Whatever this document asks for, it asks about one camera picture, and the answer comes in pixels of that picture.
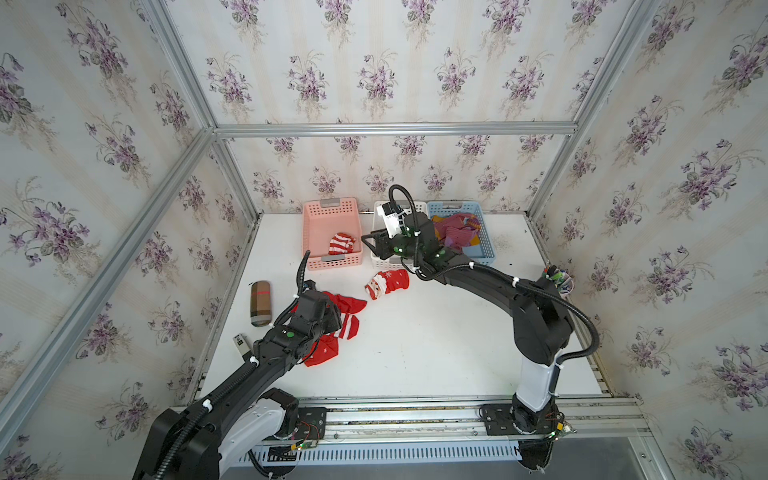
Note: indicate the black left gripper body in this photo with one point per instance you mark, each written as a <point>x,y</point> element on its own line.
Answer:
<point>330,323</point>

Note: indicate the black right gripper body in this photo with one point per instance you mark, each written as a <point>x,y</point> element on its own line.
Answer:
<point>399,245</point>

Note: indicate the purple striped sock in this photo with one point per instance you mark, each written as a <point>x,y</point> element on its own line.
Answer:
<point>458,231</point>

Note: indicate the red santa christmas sock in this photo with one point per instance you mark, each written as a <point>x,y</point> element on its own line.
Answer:
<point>386,282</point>

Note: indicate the red white striped sock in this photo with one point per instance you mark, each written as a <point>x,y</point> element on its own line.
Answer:
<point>342,244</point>

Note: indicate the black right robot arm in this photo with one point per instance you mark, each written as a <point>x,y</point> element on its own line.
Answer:
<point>548,330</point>

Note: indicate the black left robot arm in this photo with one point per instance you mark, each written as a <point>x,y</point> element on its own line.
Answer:
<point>240,390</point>

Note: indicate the blue plastic basket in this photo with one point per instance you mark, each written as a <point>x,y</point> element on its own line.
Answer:
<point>485,252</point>

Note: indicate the pink plastic basket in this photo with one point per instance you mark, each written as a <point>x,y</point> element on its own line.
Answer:
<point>322,220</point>

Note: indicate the plain red sock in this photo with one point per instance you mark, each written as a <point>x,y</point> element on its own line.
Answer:
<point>349,308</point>

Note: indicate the brown plaid glasses case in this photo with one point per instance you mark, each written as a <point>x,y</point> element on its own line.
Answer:
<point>260,304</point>

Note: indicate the grey black stapler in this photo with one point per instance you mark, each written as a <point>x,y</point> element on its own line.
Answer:
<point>241,345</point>

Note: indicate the pink pen cup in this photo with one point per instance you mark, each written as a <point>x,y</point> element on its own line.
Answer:
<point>562,280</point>

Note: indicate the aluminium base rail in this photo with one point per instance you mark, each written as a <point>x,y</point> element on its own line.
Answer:
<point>474,419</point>

